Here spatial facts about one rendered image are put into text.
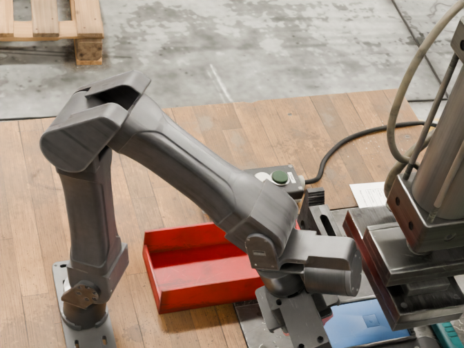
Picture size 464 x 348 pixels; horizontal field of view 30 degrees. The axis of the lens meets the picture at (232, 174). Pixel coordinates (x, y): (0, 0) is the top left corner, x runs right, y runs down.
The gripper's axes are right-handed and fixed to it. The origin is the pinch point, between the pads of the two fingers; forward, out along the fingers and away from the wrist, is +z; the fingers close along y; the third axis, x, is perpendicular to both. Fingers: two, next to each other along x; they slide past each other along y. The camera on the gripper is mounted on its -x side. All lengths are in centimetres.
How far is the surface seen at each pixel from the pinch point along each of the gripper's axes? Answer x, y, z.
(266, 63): 172, 11, 125
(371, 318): 0.1, 8.0, 5.9
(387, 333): -2.7, 9.3, 6.4
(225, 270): 18.0, -10.3, 6.5
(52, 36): 179, -53, 77
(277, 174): 34.6, 3.2, 10.3
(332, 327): -0.3, 2.4, 3.0
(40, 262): 24.8, -36.0, -5.8
